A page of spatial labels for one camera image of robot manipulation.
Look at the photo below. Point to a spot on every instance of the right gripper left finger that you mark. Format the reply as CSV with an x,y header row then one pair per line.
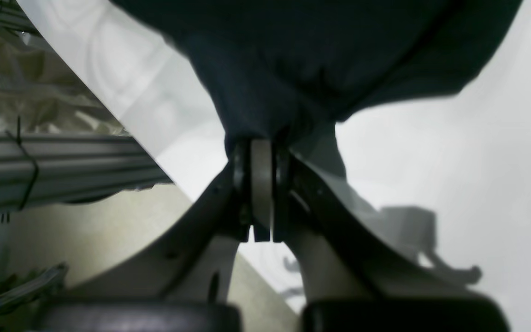
x,y
180,282

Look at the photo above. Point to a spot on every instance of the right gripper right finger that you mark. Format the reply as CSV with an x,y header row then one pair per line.
x,y
352,281

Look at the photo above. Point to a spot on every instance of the black t-shirt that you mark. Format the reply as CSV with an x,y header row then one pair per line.
x,y
282,69

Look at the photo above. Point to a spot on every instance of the grey aluminium frame rails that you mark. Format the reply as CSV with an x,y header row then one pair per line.
x,y
43,169

